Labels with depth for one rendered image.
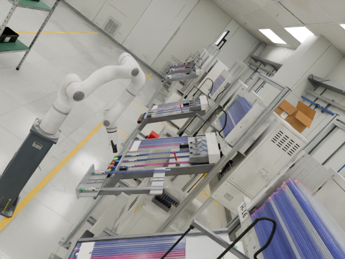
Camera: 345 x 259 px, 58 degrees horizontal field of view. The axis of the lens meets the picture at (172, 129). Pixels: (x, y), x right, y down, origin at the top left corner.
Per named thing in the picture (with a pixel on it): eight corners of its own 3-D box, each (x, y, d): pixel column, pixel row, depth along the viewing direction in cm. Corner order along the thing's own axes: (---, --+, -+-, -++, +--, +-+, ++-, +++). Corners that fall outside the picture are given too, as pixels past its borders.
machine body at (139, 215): (96, 261, 244) (141, 206, 228) (116, 212, 311) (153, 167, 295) (161, 304, 253) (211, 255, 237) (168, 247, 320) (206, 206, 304)
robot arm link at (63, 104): (54, 111, 199) (73, 81, 193) (48, 95, 211) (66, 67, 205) (70, 116, 207) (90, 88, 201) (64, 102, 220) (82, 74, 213)
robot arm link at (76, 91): (68, 94, 209) (73, 108, 198) (60, 80, 200) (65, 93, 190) (135, 65, 219) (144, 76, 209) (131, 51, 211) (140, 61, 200)
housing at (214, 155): (209, 172, 219) (208, 154, 215) (206, 148, 266) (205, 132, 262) (221, 172, 219) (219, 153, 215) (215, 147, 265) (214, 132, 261)
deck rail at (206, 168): (115, 180, 223) (114, 172, 221) (116, 179, 225) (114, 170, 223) (215, 172, 217) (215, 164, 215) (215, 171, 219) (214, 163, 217)
